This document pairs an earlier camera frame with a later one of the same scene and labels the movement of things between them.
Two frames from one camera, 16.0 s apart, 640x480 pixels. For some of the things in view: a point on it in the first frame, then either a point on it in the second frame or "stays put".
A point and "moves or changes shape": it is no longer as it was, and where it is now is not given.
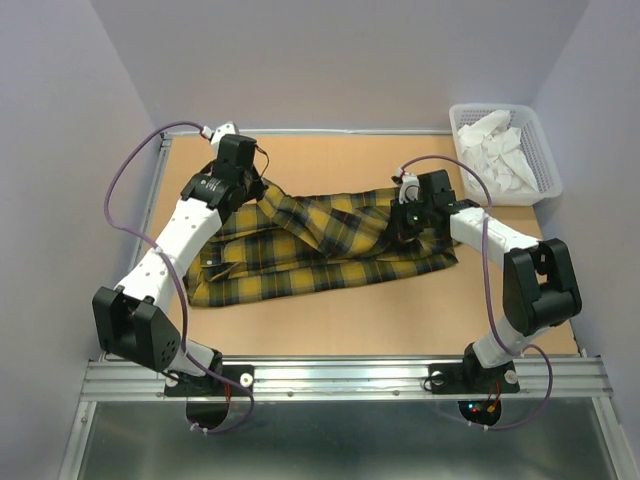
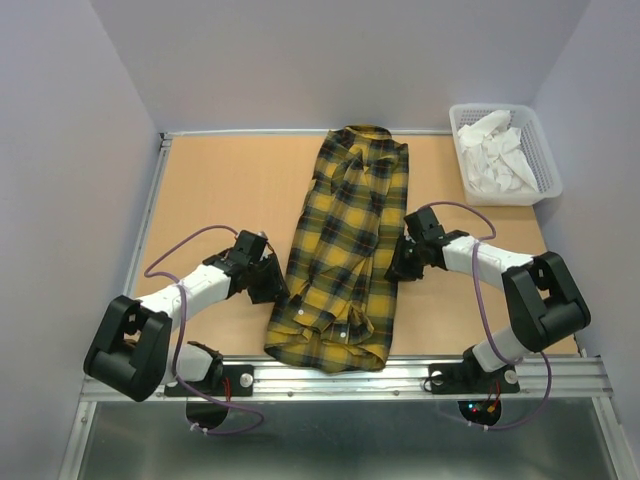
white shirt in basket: x=492 y=148 stays put
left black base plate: x=185 y=385 stays put
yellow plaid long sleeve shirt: x=280 y=240 moves or changes shape
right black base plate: x=470 y=378 stays put
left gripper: x=258 y=188 to x=275 y=284
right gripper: x=398 y=228 to x=397 y=268
